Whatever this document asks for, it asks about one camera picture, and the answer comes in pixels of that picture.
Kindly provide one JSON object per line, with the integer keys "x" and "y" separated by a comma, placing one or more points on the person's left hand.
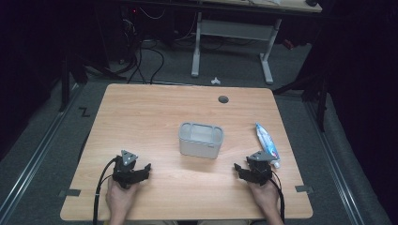
{"x": 120, "y": 198}

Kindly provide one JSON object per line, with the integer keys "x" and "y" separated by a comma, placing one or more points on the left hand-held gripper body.
{"x": 125, "y": 173}

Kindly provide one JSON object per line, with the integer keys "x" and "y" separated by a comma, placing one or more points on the grey plastic storage box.
{"x": 201, "y": 140}

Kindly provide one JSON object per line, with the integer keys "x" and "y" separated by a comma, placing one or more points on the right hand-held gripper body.
{"x": 259, "y": 170}

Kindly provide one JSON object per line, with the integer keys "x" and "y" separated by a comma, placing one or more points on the grey tape strip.
{"x": 304, "y": 188}
{"x": 70, "y": 192}

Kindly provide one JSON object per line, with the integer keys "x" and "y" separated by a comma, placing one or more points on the person's right hand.
{"x": 266, "y": 197}

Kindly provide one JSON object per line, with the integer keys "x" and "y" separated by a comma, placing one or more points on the dark computer tower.
{"x": 130, "y": 31}

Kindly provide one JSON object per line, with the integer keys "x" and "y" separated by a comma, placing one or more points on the blue white toothpaste tube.
{"x": 266, "y": 142}

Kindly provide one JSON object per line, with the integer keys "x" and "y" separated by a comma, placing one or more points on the small white floor object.
{"x": 215, "y": 81}

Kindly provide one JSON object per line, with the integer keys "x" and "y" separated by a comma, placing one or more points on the metal floor rail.
{"x": 34, "y": 150}
{"x": 336, "y": 165}

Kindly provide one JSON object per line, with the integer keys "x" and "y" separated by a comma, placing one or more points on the white-framed wooden desk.
{"x": 234, "y": 29}

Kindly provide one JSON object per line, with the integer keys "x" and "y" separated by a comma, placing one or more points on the black metal stand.
{"x": 320, "y": 103}
{"x": 65, "y": 84}

